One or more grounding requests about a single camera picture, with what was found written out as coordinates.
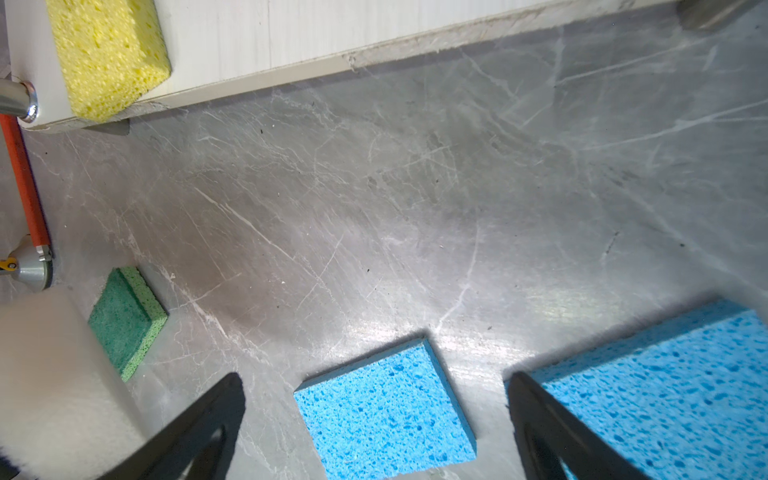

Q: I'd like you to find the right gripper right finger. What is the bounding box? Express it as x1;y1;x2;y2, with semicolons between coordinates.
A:
507;372;647;479

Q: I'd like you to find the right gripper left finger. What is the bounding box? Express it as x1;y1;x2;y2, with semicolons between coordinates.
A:
102;372;246;479

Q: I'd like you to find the beige foam sponge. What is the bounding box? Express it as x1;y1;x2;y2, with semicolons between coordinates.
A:
1;289;149;479

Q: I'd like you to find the green scouring sponge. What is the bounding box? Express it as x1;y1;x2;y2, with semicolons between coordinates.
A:
88;266;168;382

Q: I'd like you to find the yellow cellulose sponge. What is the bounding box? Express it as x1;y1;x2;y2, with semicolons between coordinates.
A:
46;0;172;122

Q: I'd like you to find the white two-tier shelf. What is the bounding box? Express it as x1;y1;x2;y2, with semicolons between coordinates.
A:
0;0;763;133

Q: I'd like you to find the blue cellulose sponge right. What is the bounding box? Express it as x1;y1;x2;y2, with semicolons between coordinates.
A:
531;300;767;479

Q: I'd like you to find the blue cellulose sponge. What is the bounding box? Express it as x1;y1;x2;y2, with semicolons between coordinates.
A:
294;337;477;479
531;300;767;479

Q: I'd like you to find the blue cellulose sponge left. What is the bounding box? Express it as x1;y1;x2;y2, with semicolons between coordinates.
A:
294;337;477;479

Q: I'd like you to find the red handled hex key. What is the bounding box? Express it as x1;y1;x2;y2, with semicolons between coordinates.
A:
1;114;52;262

